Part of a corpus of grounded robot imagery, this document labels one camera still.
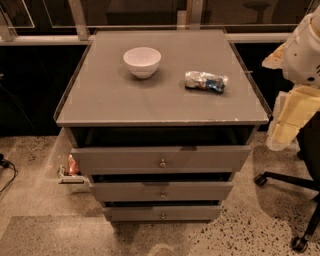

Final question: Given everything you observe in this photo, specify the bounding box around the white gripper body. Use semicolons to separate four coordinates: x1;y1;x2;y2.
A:
273;91;293;120

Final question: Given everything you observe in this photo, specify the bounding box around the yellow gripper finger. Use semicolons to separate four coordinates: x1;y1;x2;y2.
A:
262;44;285;69
270;85;320;145

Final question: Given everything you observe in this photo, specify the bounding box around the grey drawer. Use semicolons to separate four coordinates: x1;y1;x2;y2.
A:
90;182;233;202
102;205;222;222
71;146;250;175

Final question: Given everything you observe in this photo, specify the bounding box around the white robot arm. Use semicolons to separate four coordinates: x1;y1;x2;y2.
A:
262;6;320;151

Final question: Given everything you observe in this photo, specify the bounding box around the grey drawer cabinet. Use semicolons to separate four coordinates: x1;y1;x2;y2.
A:
55;30;269;209

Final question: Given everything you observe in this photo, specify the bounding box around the grey bottom drawer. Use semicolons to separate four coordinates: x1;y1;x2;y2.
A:
102;205;222;222

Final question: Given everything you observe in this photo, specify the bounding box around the grey top drawer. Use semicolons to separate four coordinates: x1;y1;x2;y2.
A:
71;146;250;175

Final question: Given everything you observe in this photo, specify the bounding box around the black office chair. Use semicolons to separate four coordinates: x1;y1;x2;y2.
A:
254;112;320;253

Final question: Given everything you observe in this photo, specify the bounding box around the crumpled snack bag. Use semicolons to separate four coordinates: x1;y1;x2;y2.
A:
185;71;229;94

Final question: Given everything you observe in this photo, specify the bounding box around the white ceramic bowl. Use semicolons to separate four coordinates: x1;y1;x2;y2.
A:
123;47;161;79

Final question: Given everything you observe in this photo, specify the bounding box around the metal window railing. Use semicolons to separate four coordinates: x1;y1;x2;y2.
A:
0;0;320;46

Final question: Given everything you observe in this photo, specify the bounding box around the clear plastic side bin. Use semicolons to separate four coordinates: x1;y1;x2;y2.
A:
45;129;90;193

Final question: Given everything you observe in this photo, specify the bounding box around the black cable on floor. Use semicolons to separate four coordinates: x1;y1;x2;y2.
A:
0;153;19;194

